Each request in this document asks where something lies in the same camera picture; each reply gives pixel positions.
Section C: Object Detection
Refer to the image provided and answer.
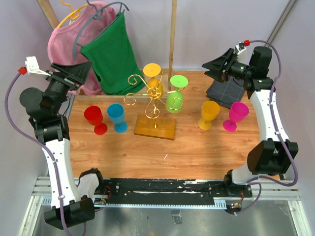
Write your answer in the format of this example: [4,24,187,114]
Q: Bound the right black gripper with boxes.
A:
[201,49,252,83]

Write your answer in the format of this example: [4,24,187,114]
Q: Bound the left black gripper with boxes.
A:
[43,60,92,115]

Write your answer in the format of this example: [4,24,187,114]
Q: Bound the red wine glass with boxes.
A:
[84,106,108,135]

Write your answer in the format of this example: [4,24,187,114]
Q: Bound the pink wine glass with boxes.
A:
[223,102,250,132]

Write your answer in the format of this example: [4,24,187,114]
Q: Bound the green wine glass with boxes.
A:
[165,75,189,113]

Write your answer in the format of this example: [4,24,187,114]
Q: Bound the blue wine glass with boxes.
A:
[107,103,128,133]

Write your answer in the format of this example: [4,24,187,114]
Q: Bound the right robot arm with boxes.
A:
[202,43,298,197]

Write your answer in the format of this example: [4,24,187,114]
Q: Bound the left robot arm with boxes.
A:
[20,56,105,232]

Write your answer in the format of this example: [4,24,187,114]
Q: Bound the orange yellow wine glass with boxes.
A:
[143,63,164,100]

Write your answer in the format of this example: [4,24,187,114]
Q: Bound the amber rack base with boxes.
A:
[134,114,176,140]

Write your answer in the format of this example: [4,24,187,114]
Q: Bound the grey folded cloth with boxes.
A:
[206,78,245,109]

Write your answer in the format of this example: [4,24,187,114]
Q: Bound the pink shirt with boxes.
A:
[47,1,116,96]

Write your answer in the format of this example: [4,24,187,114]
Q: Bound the green shirt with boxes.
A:
[80,13,145,95]

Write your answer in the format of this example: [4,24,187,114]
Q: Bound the yellow clothes hanger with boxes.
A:
[56,0,87,28]

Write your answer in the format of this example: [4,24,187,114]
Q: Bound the aluminium corner profile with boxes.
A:
[267,0,299,44]

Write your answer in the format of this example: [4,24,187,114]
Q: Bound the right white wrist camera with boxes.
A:
[234,42,247,62]

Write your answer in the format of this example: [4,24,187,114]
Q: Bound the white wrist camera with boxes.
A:
[234,42,247,62]
[25,56,51,76]

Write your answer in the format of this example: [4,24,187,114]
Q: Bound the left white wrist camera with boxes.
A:
[25,56,51,76]

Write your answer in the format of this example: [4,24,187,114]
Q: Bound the wooden frame post left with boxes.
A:
[36,0,60,30]

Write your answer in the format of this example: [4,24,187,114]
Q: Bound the wooden frame post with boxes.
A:
[36,0,60,30]
[168,0,177,90]

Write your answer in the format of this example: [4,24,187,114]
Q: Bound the wooden frame post centre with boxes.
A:
[168,0,177,90]

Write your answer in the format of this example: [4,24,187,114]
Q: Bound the gold wire glass rack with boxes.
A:
[124,70,175,119]

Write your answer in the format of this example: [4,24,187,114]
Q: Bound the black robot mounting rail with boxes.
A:
[93,178,252,209]

